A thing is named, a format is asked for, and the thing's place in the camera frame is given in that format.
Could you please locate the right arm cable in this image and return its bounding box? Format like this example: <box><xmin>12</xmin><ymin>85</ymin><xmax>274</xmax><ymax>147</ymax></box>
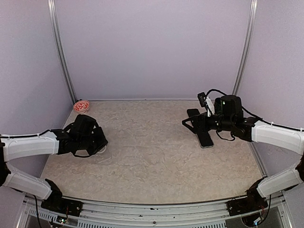
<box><xmin>205</xmin><ymin>89</ymin><xmax>304</xmax><ymax>131</ymax></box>

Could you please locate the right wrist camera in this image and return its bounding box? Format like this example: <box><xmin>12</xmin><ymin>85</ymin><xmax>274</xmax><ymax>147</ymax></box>
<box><xmin>197</xmin><ymin>92</ymin><xmax>215</xmax><ymax>117</ymax></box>

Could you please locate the right aluminium frame post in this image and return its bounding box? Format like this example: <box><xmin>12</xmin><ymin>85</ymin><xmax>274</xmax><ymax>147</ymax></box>
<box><xmin>232</xmin><ymin>0</ymin><xmax>258</xmax><ymax>95</ymax></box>

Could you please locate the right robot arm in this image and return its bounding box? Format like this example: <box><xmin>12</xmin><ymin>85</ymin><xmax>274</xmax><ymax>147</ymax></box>
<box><xmin>182</xmin><ymin>93</ymin><xmax>304</xmax><ymax>211</ymax></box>

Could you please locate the teal-edged smartphone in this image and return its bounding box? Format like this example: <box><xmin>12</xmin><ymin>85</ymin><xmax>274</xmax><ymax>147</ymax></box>
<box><xmin>196</xmin><ymin>133</ymin><xmax>214</xmax><ymax>148</ymax></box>

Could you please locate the red white patterned bowl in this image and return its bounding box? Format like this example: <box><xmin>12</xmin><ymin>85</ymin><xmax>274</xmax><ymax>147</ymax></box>
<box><xmin>73</xmin><ymin>100</ymin><xmax>90</xmax><ymax>114</ymax></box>

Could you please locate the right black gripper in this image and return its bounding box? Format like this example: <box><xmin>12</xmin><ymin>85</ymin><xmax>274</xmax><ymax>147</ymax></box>
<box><xmin>182</xmin><ymin>111</ymin><xmax>234</xmax><ymax>133</ymax></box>

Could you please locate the left aluminium frame post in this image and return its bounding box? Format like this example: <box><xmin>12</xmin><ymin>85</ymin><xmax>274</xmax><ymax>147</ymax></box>
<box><xmin>47</xmin><ymin>0</ymin><xmax>77</xmax><ymax>104</ymax></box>

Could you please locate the aluminium frame post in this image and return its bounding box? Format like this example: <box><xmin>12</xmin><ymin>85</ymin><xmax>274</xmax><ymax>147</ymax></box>
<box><xmin>232</xmin><ymin>0</ymin><xmax>258</xmax><ymax>95</ymax></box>
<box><xmin>47</xmin><ymin>0</ymin><xmax>77</xmax><ymax>104</ymax></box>

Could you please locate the front aluminium rail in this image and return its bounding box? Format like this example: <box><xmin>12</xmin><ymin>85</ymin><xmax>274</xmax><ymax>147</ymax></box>
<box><xmin>16</xmin><ymin>190</ymin><xmax>293</xmax><ymax>228</ymax></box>

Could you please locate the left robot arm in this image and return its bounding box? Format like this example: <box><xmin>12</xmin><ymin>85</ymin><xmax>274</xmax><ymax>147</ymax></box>
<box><xmin>0</xmin><ymin>114</ymin><xmax>108</xmax><ymax>211</ymax></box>

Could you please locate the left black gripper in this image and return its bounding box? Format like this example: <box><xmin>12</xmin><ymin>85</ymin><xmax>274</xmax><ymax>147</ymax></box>
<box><xmin>77</xmin><ymin>128</ymin><xmax>108</xmax><ymax>155</ymax></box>

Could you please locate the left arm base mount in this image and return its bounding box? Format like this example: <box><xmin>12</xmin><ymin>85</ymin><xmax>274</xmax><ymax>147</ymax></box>
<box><xmin>41</xmin><ymin>179</ymin><xmax>83</xmax><ymax>217</ymax></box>

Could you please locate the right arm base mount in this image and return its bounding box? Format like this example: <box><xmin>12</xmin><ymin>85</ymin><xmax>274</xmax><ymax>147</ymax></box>
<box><xmin>226</xmin><ymin>178</ymin><xmax>268</xmax><ymax>216</ymax></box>

